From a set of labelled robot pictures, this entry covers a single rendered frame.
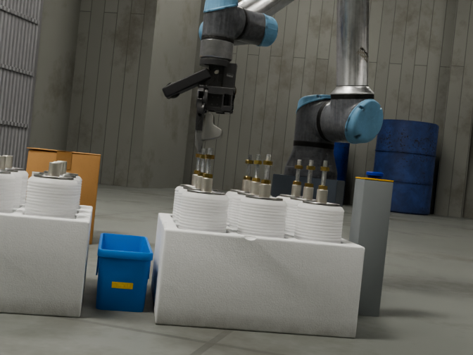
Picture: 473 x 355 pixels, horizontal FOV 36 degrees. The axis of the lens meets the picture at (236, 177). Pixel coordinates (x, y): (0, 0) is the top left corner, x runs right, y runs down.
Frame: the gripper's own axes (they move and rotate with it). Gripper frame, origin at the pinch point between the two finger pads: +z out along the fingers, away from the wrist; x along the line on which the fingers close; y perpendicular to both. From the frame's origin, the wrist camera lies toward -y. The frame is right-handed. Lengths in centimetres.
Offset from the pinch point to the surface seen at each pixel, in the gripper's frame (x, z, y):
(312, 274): -26.8, 22.6, 27.4
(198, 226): -27.9, 15.8, 4.8
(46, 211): -32.9, 15.7, -23.5
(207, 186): -24.3, 8.0, 5.3
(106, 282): -24.9, 29.1, -12.5
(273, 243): -28.3, 17.4, 19.4
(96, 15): 530, -127, -166
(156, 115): 544, -37, -99
